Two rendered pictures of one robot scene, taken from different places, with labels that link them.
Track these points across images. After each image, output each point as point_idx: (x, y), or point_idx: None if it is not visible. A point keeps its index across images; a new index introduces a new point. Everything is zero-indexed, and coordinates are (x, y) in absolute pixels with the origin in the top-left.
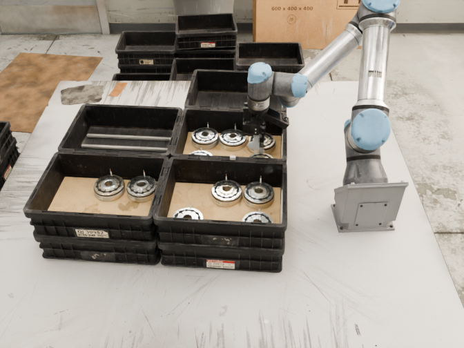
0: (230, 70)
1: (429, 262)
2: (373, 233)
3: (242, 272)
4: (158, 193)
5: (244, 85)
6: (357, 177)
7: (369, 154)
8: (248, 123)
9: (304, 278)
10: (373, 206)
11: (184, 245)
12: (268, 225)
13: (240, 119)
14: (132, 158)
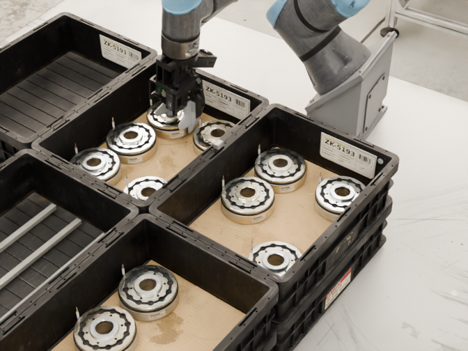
0: None
1: (453, 111)
2: (379, 128)
3: (355, 278)
4: (227, 256)
5: (16, 69)
6: (343, 65)
7: (334, 27)
8: (180, 88)
9: (407, 223)
10: (377, 88)
11: (309, 295)
12: (386, 171)
13: (113, 106)
14: (100, 258)
